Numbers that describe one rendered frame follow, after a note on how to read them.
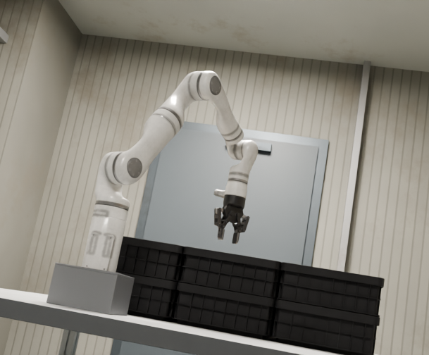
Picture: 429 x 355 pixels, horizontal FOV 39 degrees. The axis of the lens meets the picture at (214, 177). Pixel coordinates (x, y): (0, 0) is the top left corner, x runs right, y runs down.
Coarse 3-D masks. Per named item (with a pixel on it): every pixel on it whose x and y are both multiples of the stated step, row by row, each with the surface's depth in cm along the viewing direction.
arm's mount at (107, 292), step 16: (64, 272) 153; (80, 272) 152; (96, 272) 152; (112, 272) 151; (64, 288) 152; (80, 288) 151; (96, 288) 151; (112, 288) 150; (128, 288) 163; (64, 304) 151; (80, 304) 150; (96, 304) 150; (112, 304) 150; (128, 304) 165
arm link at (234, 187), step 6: (228, 180) 208; (234, 180) 205; (228, 186) 206; (234, 186) 204; (240, 186) 205; (246, 186) 206; (216, 192) 209; (222, 192) 210; (228, 192) 205; (234, 192) 204; (240, 192) 204; (246, 192) 206
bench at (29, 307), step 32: (0, 288) 219; (32, 320) 129; (64, 320) 128; (96, 320) 127; (128, 320) 131; (160, 320) 176; (64, 352) 275; (192, 352) 123; (224, 352) 122; (256, 352) 121; (288, 352) 121; (320, 352) 152
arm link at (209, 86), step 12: (204, 72) 187; (204, 84) 185; (216, 84) 188; (204, 96) 187; (216, 96) 188; (216, 108) 192; (228, 108) 195; (216, 120) 199; (228, 120) 197; (228, 132) 200
